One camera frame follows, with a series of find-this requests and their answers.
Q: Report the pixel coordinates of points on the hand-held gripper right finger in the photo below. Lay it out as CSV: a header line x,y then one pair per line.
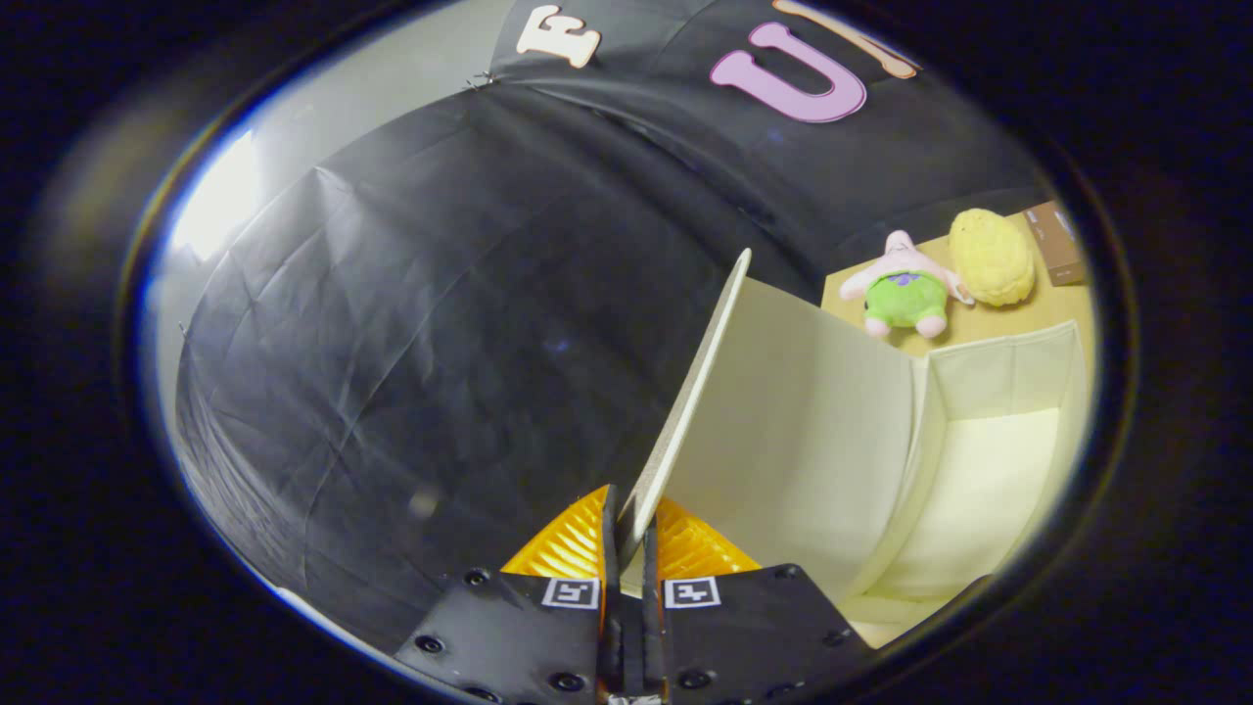
x,y
653,627

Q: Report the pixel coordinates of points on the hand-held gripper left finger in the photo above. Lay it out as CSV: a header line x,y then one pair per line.
x,y
612,627

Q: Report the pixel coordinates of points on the beige fabric storage box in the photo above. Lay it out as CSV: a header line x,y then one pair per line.
x,y
803,441

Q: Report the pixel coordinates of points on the black backdrop cloth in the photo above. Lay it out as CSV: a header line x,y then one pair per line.
x,y
440,343

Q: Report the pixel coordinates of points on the pink star plush toy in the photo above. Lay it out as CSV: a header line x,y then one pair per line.
x,y
905,294

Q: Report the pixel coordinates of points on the yellow round plush toy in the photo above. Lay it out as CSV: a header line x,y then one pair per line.
x,y
991,257

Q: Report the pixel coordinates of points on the brown book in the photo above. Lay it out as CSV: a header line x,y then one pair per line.
x,y
1059,245

